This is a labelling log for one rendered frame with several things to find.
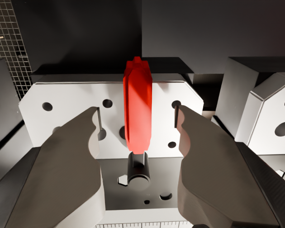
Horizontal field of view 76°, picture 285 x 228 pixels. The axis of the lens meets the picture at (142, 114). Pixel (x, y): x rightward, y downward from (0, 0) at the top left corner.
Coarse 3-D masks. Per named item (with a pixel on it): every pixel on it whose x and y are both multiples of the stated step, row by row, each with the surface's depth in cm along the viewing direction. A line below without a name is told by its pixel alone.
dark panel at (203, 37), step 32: (160, 0) 58; (192, 0) 58; (224, 0) 59; (256, 0) 59; (160, 32) 62; (192, 32) 63; (224, 32) 63; (256, 32) 64; (192, 64) 68; (224, 64) 69
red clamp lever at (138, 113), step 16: (128, 64) 11; (144, 64) 11; (128, 80) 10; (144, 80) 10; (128, 96) 11; (144, 96) 11; (128, 112) 11; (144, 112) 11; (128, 128) 12; (144, 128) 12; (128, 144) 13; (144, 144) 12; (128, 160) 15; (144, 160) 15; (128, 176) 14; (144, 176) 14
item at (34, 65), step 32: (32, 0) 14; (64, 0) 14; (96, 0) 14; (128, 0) 14; (32, 32) 15; (64, 32) 15; (96, 32) 15; (128, 32) 15; (32, 64) 16; (64, 64) 16; (96, 64) 17
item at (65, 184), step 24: (72, 120) 10; (96, 120) 11; (48, 144) 8; (72, 144) 8; (96, 144) 10; (48, 168) 7; (72, 168) 7; (96, 168) 7; (24, 192) 6; (48, 192) 6; (72, 192) 6; (96, 192) 6; (24, 216) 5; (48, 216) 5; (72, 216) 6; (96, 216) 6
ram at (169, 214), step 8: (168, 208) 23; (176, 208) 23; (104, 216) 23; (112, 216) 23; (120, 216) 23; (128, 216) 23; (136, 216) 23; (144, 216) 23; (152, 216) 23; (160, 216) 23; (168, 216) 24; (176, 216) 24; (96, 224) 24; (104, 224) 24
